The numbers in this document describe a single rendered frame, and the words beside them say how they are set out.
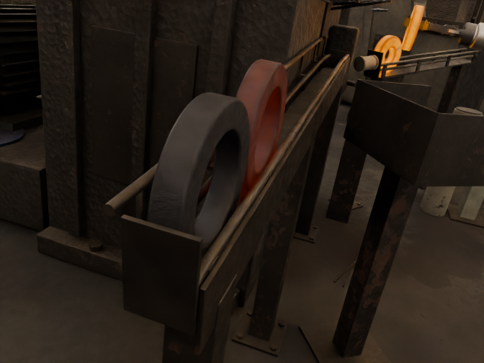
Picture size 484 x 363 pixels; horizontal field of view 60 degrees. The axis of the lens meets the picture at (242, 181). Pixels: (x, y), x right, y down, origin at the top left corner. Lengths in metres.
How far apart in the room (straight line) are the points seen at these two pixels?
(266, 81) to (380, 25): 3.66
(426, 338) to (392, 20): 3.16
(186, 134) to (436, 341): 1.21
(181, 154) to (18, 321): 1.00
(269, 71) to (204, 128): 0.20
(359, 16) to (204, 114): 3.89
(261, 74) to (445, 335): 1.14
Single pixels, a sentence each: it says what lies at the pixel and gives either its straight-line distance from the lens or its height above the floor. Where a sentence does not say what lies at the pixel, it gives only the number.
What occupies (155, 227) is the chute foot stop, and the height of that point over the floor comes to 0.67.
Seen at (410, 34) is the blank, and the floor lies 0.81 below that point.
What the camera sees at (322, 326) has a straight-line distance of 1.31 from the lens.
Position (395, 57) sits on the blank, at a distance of 1.95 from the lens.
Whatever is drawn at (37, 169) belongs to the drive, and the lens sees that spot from 1.52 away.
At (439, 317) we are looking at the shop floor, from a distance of 1.55.
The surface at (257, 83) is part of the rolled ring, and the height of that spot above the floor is 0.76.
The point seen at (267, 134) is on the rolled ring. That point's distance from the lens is 0.65.
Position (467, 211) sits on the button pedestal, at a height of 0.05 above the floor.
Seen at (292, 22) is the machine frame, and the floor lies 0.81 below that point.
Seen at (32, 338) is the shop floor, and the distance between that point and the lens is 1.24.
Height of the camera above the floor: 0.86
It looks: 24 degrees down
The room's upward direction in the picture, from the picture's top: 9 degrees clockwise
